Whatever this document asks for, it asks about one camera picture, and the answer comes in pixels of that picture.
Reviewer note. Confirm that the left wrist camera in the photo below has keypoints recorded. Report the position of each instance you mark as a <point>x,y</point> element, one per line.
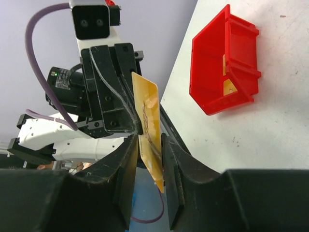
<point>94,22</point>

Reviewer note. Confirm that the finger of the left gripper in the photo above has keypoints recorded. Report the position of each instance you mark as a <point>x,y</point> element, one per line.
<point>109,113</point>
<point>124,53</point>

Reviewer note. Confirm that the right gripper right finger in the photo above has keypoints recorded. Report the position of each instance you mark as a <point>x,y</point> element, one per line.
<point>200,199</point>

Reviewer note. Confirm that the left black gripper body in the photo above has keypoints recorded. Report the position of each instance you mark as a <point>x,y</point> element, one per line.
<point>103,56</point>

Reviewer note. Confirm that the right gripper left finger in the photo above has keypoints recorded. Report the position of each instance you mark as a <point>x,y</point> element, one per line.
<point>97,199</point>

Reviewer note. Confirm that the red plastic bin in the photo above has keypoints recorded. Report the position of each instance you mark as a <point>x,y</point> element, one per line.
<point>236,38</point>

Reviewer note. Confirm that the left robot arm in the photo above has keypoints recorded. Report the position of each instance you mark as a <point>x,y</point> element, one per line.
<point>41,138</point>

